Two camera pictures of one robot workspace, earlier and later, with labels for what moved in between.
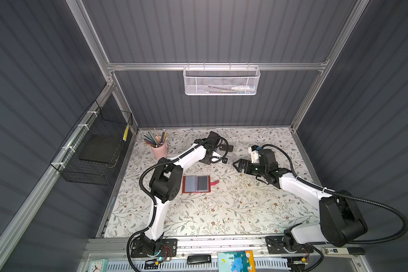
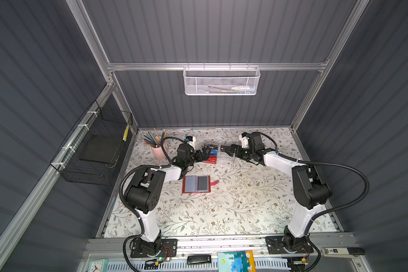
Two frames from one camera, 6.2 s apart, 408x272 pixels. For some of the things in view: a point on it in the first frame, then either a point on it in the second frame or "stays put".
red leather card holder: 198,183 stays put
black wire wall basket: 90,154 stays put
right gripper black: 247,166 to 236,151
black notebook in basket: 101,148 stays put
